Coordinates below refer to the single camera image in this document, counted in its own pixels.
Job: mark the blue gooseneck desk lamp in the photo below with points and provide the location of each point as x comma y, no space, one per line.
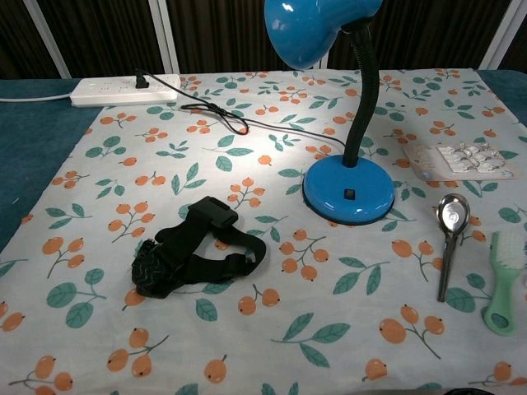
350,181

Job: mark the floral orange berry tablecloth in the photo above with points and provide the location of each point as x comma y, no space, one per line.
206,337

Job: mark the blister pack of hooks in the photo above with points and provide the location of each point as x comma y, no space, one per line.
428,162

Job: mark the white power strip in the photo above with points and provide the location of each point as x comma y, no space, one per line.
115,92

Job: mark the metal spoon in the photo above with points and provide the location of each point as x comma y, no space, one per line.
453,214

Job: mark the green hair brush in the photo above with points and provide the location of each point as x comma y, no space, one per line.
500,296

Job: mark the silver aluminium frame post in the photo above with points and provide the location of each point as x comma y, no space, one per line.
502,37
164,37
324,62
53,41

